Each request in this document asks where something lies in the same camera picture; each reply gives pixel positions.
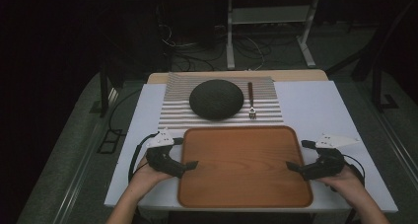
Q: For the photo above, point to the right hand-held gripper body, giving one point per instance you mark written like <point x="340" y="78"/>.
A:
<point x="328" y="161"/>

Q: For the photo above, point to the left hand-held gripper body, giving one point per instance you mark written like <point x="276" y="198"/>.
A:
<point x="158" y="158"/>

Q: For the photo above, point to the brown wooden tray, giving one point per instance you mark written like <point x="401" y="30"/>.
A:
<point x="243" y="166"/>

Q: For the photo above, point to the person's left hand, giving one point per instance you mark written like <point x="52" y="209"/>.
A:
<point x="148" y="181"/>

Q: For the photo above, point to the person's right hand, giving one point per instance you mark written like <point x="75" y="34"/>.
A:
<point x="343" y="183"/>

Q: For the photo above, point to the striped placemat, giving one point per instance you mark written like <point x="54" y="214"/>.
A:
<point x="174" y="109"/>

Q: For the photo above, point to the white foam board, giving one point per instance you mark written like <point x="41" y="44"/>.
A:
<point x="315" y="109"/>

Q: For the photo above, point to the dark round bowl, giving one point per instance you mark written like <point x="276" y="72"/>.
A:
<point x="216" y="99"/>

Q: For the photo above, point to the black metal stand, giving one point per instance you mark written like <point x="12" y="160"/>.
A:
<point x="378" y="89"/>
<point x="104" y="92"/>

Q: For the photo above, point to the white metal stand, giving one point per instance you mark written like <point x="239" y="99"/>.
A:
<point x="230" y="36"/>

